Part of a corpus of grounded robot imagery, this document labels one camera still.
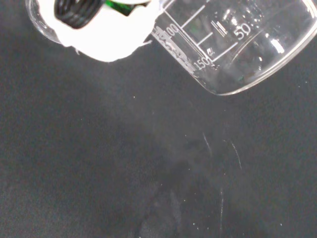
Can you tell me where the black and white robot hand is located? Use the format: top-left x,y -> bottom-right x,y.
37,0 -> 160,63

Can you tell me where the clear empty glass beaker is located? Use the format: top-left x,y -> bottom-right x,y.
24,0 -> 65,46

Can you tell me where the black bench cloth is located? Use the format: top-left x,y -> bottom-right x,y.
0,0 -> 317,238

